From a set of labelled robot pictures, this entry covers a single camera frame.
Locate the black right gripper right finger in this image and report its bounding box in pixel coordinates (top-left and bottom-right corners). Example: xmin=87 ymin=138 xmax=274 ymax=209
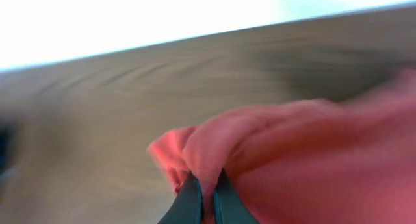
xmin=213 ymin=169 xmax=259 ymax=224

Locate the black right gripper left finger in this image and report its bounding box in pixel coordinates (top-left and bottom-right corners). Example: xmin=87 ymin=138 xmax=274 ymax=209
xmin=158 ymin=173 xmax=203 ymax=224

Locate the orange t-shirt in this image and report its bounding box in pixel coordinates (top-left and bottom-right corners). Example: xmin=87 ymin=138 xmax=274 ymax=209
xmin=149 ymin=69 xmax=415 ymax=223

